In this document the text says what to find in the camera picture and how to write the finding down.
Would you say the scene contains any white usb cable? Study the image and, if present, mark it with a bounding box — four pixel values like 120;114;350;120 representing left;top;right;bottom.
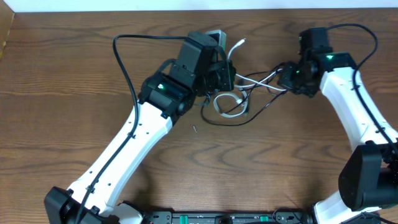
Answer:
213;37;287;118

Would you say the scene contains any black usb cable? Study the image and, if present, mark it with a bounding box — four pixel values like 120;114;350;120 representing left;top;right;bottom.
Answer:
200;62;289;127

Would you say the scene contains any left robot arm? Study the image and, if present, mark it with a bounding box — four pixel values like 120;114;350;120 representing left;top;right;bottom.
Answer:
44;30;236;223

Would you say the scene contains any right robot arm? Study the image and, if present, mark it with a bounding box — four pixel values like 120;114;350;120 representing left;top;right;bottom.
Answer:
277;27;397;223

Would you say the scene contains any left camera cable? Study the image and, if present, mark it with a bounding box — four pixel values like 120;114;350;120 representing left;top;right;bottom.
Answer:
74;34;189;224

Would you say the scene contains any camera cable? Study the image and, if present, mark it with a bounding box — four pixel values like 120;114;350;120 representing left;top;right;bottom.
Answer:
74;34;189;224
325;23;398;153

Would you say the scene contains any right camera cable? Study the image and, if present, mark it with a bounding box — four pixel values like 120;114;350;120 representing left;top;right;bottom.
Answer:
325;23;398;153

